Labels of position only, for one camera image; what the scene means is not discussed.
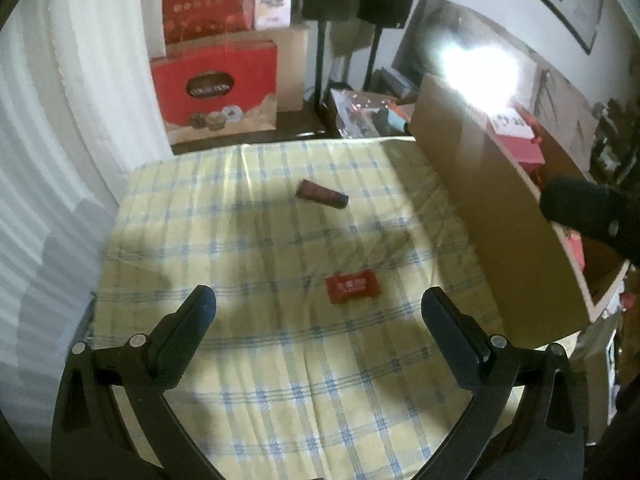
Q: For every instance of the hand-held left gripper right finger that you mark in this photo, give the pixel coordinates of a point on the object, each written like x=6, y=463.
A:
x=442, y=315

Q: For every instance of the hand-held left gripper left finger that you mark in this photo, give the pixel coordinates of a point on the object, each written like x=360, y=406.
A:
x=197, y=310

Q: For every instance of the small red snack packet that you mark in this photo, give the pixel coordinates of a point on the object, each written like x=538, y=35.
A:
x=352, y=287

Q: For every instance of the yellow blue plaid cloth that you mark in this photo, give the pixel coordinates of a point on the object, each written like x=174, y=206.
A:
x=280, y=260

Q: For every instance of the dark red cylinder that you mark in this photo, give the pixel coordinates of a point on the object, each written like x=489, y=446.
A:
x=320, y=193

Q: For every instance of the white lidded gift box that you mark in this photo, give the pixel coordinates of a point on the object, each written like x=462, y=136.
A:
x=510, y=122

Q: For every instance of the clear plastic package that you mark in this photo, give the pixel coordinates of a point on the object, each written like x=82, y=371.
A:
x=365, y=112

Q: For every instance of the red cookie gift box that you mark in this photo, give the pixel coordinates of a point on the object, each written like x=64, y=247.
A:
x=215, y=90

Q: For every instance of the white curtain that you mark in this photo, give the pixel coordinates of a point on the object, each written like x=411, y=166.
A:
x=75, y=110

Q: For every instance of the dark potted plant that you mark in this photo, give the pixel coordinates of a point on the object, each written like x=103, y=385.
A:
x=617, y=140

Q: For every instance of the brown cardboard storage box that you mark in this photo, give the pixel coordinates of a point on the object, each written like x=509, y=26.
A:
x=290, y=70

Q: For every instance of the flat screen television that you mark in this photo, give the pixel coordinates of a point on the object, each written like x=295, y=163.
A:
x=425, y=35

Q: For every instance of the red star print gift box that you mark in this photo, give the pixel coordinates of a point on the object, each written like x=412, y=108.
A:
x=210, y=0

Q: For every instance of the white pink box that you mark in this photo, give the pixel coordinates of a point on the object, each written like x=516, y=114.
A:
x=273, y=2

